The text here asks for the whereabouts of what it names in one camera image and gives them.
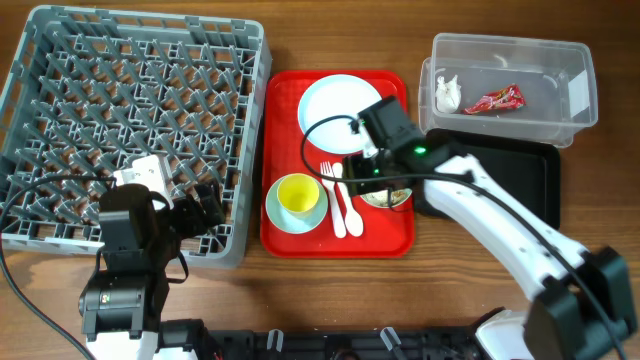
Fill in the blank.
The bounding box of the black plastic food-waste tray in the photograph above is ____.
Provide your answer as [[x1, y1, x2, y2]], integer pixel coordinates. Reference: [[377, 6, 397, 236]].
[[426, 129, 561, 229]]

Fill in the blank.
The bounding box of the small light blue saucer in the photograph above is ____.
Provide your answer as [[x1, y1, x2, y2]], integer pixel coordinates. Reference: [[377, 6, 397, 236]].
[[264, 175, 329, 234]]

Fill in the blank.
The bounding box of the clear plastic waste bin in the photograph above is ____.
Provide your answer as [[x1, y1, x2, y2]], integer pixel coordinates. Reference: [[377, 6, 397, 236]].
[[418, 33, 599, 148]]

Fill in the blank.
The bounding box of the red snack wrapper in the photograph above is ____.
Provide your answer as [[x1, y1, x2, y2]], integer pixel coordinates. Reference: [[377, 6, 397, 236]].
[[463, 84, 526, 115]]

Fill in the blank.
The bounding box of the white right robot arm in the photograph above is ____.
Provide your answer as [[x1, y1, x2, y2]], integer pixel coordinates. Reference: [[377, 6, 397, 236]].
[[343, 143, 638, 359]]

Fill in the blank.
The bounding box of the white plastic spoon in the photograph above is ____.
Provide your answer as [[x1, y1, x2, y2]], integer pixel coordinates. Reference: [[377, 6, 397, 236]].
[[338, 182, 364, 237]]

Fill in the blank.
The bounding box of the grey plastic dishwasher rack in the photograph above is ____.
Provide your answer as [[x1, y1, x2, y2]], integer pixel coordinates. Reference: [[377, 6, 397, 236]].
[[1, 5, 272, 268]]

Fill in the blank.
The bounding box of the large light blue plate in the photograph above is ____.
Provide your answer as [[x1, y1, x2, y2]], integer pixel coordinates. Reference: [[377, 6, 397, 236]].
[[298, 74, 382, 155]]

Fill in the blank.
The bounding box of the light green bowl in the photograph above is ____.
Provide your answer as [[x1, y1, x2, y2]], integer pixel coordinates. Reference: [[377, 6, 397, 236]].
[[359, 187, 414, 209]]

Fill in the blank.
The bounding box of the white tissue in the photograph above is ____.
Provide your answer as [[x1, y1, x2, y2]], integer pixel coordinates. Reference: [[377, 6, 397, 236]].
[[435, 75, 461, 114]]

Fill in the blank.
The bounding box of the red plastic serving tray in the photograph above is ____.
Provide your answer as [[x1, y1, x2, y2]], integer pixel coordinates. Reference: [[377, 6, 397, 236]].
[[260, 70, 415, 258]]

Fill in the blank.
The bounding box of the white plastic fork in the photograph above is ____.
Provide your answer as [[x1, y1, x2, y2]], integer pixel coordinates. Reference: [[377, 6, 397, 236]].
[[320, 161, 347, 238]]

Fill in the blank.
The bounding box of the yellow plastic cup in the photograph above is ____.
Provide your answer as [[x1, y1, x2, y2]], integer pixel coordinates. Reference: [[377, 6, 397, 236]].
[[276, 173, 320, 218]]

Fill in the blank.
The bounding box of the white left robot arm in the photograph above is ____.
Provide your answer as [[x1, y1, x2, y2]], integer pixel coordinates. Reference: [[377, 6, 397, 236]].
[[79, 181, 225, 359]]

